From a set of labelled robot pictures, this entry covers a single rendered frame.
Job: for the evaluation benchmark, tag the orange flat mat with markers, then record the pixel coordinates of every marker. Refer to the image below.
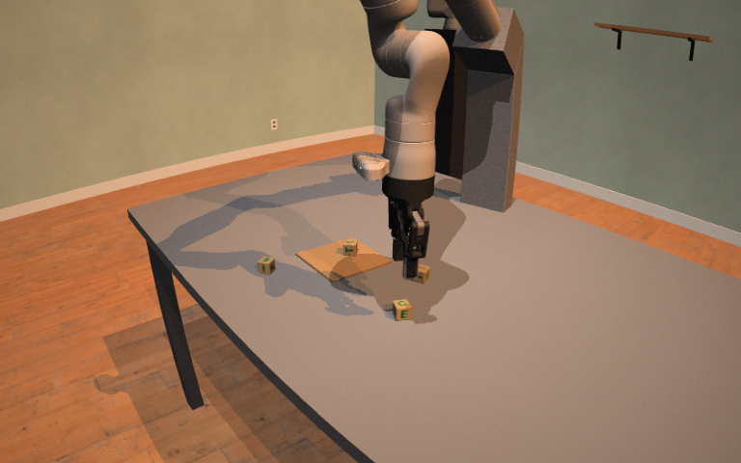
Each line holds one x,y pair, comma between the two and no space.
329,261

